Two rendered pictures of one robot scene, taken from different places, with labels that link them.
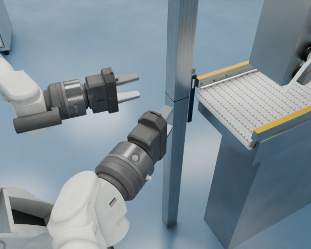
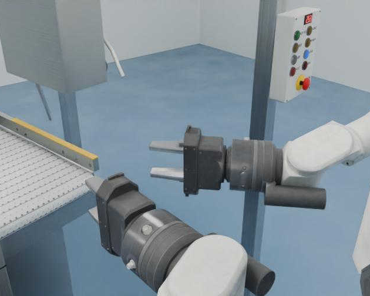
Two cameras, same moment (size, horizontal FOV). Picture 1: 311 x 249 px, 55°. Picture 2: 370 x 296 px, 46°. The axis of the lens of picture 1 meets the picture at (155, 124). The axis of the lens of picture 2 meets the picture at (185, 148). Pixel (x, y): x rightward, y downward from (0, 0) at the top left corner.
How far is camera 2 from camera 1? 92 cm
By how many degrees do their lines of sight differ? 86
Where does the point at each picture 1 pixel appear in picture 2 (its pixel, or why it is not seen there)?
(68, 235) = (353, 131)
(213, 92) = not seen: outside the picture
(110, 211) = not seen: hidden behind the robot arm
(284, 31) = (90, 32)
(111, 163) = (268, 145)
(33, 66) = not seen: outside the picture
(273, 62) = (92, 66)
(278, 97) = (6, 162)
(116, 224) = not seen: hidden behind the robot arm
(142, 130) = (209, 141)
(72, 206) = (336, 128)
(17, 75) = (189, 275)
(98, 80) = (132, 195)
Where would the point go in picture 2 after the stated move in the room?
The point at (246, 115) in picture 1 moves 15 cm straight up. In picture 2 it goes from (50, 180) to (39, 117)
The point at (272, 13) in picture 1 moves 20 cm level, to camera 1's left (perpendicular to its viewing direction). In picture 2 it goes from (71, 24) to (94, 51)
